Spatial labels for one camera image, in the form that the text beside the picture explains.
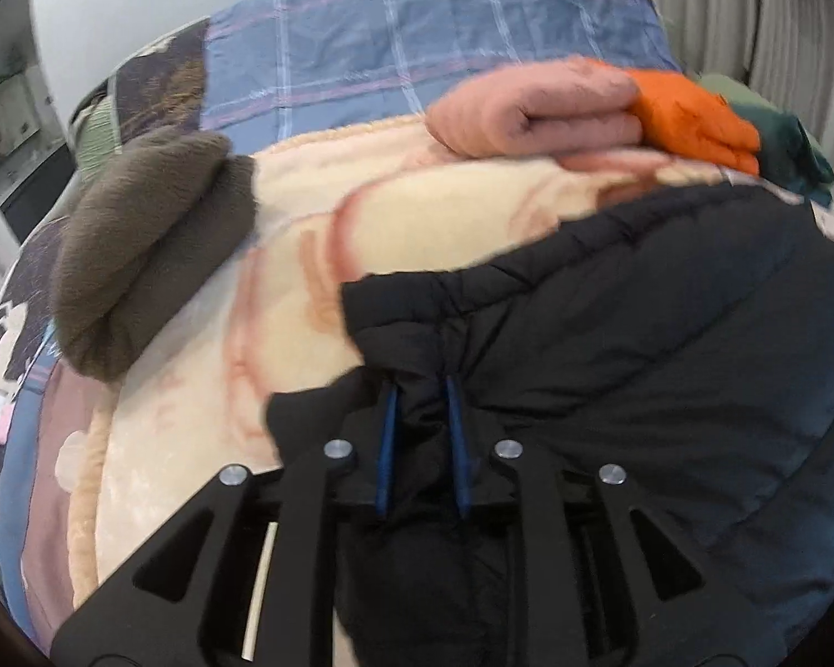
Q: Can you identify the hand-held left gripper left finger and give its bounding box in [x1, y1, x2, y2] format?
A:
[50, 381, 400, 667]

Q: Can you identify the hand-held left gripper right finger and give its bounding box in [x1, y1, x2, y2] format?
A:
[445, 375, 788, 667]

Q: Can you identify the black puffer jacket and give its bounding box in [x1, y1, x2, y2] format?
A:
[265, 181, 834, 667]

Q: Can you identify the cream pink printed blanket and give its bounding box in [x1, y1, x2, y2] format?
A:
[69, 115, 834, 613]

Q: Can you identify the brown fleece garment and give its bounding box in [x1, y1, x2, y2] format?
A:
[51, 128, 261, 383]

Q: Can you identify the pink quilted jacket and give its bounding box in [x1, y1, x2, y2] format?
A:
[425, 57, 644, 157]

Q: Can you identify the blue plaid quilt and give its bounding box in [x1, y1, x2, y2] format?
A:
[201, 0, 682, 154]

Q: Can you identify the orange puffer jacket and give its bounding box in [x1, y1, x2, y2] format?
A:
[629, 69, 762, 176]

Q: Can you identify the dark vanity cabinet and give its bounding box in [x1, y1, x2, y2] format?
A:
[0, 142, 77, 241]

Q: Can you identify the dark green fleece garment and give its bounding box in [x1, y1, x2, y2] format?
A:
[726, 103, 834, 206]

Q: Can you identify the green pillow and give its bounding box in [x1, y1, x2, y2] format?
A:
[695, 71, 831, 161]

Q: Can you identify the pale pleated curtain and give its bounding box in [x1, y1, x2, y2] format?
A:
[657, 0, 834, 154]

